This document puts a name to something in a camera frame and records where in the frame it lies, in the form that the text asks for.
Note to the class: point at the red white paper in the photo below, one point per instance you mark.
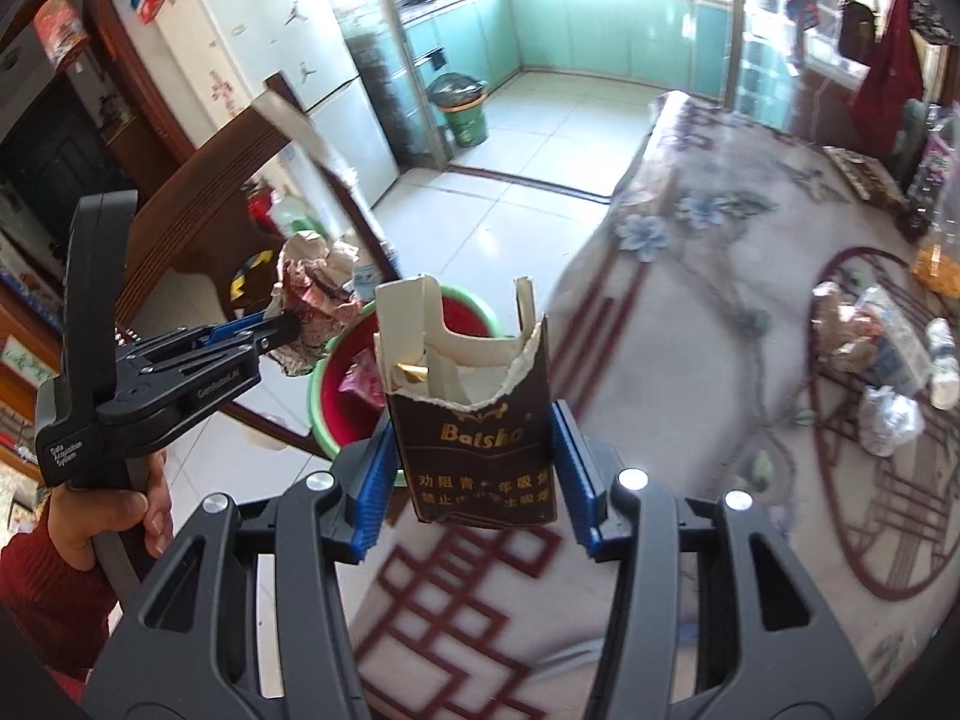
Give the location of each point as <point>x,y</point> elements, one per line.
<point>315,292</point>
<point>844,322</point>

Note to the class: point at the green and red basin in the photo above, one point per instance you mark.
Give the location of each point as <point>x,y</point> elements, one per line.
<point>352,427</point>

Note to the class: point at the green trash bin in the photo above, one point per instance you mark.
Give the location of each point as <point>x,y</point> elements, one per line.
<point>465,127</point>

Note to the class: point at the clear bag of orange snacks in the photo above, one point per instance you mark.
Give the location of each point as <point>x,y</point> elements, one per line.
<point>937,262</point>

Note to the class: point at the white refrigerator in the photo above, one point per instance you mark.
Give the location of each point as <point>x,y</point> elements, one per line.
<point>262,37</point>

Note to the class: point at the crumpled white plastic bag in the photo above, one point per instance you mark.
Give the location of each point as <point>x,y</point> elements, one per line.
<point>892,420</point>

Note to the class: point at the person's left hand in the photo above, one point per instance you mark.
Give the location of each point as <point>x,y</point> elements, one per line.
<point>90,514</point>

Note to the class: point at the teal kitchen cabinets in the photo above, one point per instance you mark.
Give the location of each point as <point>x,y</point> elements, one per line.
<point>600,37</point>

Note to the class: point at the red patterned box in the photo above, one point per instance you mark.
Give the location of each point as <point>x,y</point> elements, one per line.
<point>58,24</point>

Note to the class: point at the dark snack packet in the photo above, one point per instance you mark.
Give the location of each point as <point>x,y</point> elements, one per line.
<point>870,176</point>

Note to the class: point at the glass partition door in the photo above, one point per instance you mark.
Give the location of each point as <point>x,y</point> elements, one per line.
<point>375,52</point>

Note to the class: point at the red cloth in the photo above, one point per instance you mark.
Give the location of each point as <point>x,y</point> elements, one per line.
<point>892,75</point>

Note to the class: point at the yellow black striped object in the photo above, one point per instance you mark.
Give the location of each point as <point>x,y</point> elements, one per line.
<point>251,276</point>

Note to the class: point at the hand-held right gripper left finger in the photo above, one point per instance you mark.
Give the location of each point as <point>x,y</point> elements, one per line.
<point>371,487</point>

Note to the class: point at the brown wooden chair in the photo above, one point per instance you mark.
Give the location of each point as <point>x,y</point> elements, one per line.
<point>187,195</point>

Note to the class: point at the dark wooden cabinet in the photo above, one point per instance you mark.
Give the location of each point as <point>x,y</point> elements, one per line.
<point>101,37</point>

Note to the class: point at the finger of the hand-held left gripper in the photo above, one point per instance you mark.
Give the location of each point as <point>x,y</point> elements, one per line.
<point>240,326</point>
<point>225,349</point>

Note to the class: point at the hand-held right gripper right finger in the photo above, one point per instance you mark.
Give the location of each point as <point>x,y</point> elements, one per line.
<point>574,480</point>

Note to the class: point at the white blue milk carton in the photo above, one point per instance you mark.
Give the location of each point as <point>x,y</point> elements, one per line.
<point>896,349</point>

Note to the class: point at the floral tablecloth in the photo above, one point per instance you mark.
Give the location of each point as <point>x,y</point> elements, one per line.
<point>675,390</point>

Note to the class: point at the brown cigarette pack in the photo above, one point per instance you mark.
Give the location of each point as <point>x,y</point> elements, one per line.
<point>472,457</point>

